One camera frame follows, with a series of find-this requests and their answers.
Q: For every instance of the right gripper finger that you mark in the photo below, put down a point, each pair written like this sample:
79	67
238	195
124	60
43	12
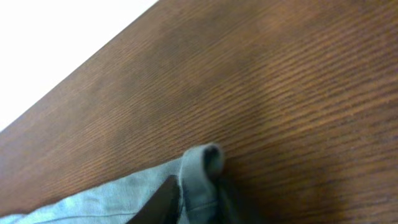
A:
163	207

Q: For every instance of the light blue t-shirt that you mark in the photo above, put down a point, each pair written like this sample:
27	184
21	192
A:
201	197

